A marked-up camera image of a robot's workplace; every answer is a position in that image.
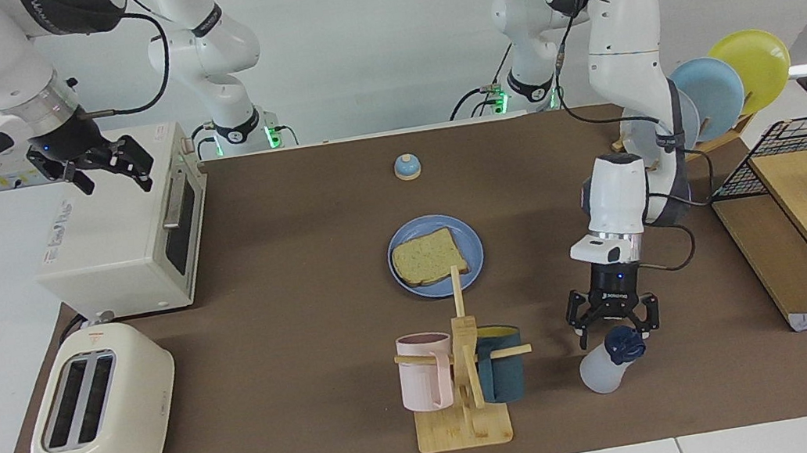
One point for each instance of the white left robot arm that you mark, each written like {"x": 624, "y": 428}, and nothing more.
{"x": 620, "y": 22}

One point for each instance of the grey-blue plate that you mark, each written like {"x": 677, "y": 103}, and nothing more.
{"x": 638, "y": 140}

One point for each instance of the blue round plate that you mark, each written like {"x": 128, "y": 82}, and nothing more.
{"x": 473, "y": 244}

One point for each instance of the pink mug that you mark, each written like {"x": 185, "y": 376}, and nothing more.
{"x": 425, "y": 381}

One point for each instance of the yellow plate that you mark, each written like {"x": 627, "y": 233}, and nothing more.
{"x": 755, "y": 58}

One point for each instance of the white wall socket box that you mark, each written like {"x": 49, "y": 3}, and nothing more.
{"x": 2, "y": 179}

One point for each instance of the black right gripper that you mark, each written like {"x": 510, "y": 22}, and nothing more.
{"x": 72, "y": 146}

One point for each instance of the white toaster oven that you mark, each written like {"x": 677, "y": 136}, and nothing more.
{"x": 115, "y": 251}

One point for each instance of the small blue service bell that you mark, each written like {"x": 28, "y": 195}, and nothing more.
{"x": 407, "y": 169}

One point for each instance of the toasted bread slice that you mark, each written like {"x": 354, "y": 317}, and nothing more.
{"x": 428, "y": 258}

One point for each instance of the brown table mat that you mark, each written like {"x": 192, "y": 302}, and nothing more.
{"x": 295, "y": 352}

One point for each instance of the wooden mug rack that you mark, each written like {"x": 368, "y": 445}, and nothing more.
{"x": 471, "y": 426}

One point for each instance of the wooden plate rack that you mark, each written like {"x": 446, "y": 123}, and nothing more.
{"x": 715, "y": 141}

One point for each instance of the light blue plate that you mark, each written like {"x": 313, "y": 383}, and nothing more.
{"x": 716, "y": 88}

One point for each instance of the white seasoning bottle navy cap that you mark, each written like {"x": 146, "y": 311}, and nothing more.
{"x": 602, "y": 372}

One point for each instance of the teal mug yellow inside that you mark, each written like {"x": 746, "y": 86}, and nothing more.
{"x": 507, "y": 374}

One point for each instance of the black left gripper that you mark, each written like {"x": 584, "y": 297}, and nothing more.
{"x": 616, "y": 291}

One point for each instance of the cream two-slot toaster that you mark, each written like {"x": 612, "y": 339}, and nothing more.
{"x": 129, "y": 407}

